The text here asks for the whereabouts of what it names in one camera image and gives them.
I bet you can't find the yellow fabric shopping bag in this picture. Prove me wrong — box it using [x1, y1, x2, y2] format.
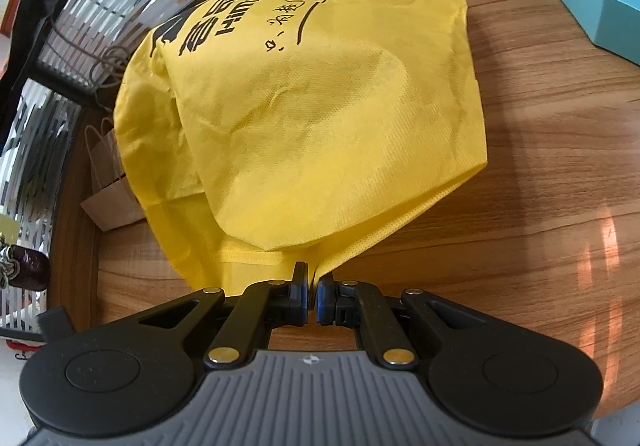
[114, 0, 488, 296]

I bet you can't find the brown paper bag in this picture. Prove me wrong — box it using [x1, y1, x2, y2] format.
[81, 118, 144, 232]

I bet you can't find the black fabric bag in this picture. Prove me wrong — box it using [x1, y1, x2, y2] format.
[1, 0, 63, 146]

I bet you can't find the dark red object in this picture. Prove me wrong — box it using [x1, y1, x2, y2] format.
[1, 244, 51, 292]

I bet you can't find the frosted glass partition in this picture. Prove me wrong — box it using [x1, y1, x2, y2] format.
[0, 0, 331, 342]

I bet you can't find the grey coiled cable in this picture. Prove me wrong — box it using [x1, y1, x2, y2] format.
[49, 15, 137, 97]

